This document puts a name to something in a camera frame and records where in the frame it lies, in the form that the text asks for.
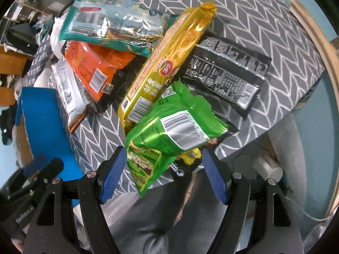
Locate white silver snack packet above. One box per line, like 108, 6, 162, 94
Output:
51, 61, 89, 134

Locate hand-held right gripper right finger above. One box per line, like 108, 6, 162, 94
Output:
203, 148, 304, 254

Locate long gold snack packet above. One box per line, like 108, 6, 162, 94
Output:
118, 2, 217, 130

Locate black yellow snack packet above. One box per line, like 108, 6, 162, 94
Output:
169, 122, 240, 183

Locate pile of dark clothes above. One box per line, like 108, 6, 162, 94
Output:
5, 22, 40, 57

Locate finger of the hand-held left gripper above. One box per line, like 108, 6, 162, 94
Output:
4, 153, 48, 191
8, 158, 65, 200

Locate white cylinder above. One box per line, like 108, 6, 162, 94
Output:
253, 155, 282, 182

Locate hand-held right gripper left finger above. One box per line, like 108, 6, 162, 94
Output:
24, 146, 128, 254

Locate white cable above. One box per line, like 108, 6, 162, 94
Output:
289, 194, 330, 222

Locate orange snack packet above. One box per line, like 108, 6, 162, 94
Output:
64, 41, 138, 113

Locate teal snack packet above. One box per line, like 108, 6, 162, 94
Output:
58, 0, 181, 57

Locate wooden frame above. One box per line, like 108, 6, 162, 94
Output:
290, 0, 339, 223

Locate blue cardboard box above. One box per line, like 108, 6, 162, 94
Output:
14, 87, 88, 207

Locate green snack packet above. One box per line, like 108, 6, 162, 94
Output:
124, 79, 229, 197

